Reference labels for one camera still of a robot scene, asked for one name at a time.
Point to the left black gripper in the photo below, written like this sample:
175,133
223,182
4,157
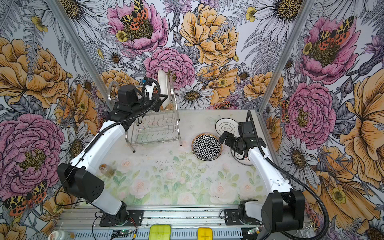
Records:
157,104

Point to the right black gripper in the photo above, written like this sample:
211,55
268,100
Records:
228,142

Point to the plain white plate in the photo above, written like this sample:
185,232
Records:
241,159

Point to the chrome wire dish rack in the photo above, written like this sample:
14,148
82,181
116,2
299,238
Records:
149,128

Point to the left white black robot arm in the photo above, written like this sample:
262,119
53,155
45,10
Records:
79,177

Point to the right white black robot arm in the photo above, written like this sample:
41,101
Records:
283,208

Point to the right yellow box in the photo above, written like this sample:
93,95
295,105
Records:
204,234

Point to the left yellow green box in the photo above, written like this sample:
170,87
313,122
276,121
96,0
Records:
160,232

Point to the small green circuit board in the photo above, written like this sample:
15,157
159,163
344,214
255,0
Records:
121,233

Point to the white jar with lid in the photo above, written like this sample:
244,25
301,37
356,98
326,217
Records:
61,235

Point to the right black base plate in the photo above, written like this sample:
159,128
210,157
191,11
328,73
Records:
235,218

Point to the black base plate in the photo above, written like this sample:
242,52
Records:
129,218
235,218

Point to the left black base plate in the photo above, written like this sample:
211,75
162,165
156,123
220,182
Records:
129,218

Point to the left aluminium corner post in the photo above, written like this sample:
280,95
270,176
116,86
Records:
65,22

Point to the aluminium corner post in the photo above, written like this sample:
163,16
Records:
291,40
65,22

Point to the aluminium front rail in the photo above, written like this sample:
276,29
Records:
184,221

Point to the right aluminium corner post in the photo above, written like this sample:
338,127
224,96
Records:
291,40

